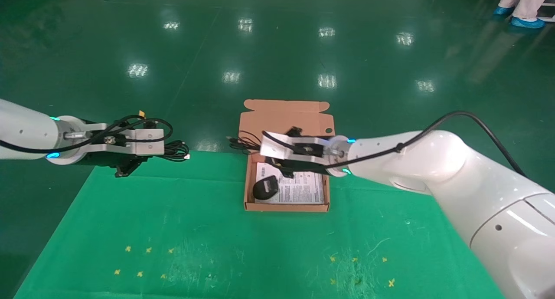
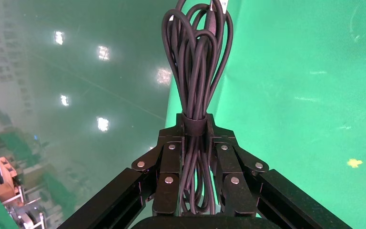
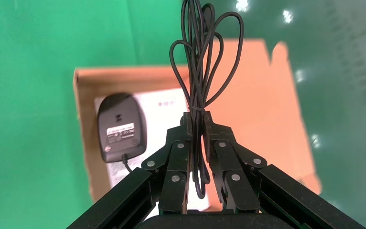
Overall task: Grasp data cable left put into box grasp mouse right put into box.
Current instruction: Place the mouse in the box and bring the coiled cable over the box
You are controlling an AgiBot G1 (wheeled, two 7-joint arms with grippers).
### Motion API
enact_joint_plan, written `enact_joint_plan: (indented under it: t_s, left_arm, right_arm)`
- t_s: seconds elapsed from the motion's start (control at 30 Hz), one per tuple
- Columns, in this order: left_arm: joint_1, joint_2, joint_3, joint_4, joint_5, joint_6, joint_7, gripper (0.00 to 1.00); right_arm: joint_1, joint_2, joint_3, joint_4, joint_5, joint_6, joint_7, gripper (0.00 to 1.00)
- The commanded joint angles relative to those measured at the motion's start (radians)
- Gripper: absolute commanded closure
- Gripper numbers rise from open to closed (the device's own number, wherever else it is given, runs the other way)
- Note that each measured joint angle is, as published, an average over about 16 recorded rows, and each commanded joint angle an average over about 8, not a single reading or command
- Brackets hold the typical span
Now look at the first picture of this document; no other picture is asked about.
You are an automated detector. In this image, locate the person with blue shoe covers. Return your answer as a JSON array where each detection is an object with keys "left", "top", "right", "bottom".
[{"left": 493, "top": 0, "right": 555, "bottom": 30}]

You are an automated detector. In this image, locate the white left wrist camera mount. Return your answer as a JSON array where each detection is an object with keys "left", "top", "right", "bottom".
[{"left": 65, "top": 123, "right": 166, "bottom": 157}]

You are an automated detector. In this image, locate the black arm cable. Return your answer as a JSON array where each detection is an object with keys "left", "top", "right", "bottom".
[
  {"left": 0, "top": 114, "right": 174, "bottom": 154},
  {"left": 323, "top": 111, "right": 528, "bottom": 178}
]

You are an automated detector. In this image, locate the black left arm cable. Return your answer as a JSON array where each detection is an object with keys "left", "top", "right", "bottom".
[{"left": 0, "top": 114, "right": 174, "bottom": 154}]

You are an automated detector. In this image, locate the green table cloth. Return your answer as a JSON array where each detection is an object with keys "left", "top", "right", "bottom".
[{"left": 13, "top": 150, "right": 506, "bottom": 299}]

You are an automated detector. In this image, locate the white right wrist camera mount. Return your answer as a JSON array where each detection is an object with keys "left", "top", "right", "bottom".
[{"left": 259, "top": 131, "right": 331, "bottom": 165}]

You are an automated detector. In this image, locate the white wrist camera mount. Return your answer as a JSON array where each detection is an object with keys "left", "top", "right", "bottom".
[
  {"left": 65, "top": 123, "right": 166, "bottom": 157},
  {"left": 259, "top": 131, "right": 331, "bottom": 165}
]

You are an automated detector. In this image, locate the white printed paper leaflet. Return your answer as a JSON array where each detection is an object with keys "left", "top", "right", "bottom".
[{"left": 255, "top": 162, "right": 326, "bottom": 205}]

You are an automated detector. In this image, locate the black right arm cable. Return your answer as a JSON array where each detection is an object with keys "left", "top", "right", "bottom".
[{"left": 323, "top": 111, "right": 528, "bottom": 178}]

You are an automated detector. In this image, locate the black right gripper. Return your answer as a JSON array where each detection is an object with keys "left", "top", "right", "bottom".
[{"left": 265, "top": 126, "right": 330, "bottom": 179}]

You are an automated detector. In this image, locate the open brown cardboard box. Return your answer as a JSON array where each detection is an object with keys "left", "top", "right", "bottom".
[{"left": 238, "top": 99, "right": 336, "bottom": 213}]

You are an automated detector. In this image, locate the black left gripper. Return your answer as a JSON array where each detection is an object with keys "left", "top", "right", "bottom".
[{"left": 84, "top": 154, "right": 149, "bottom": 178}]

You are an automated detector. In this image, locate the black data cable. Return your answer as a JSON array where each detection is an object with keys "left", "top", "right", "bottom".
[{"left": 154, "top": 139, "right": 191, "bottom": 162}]

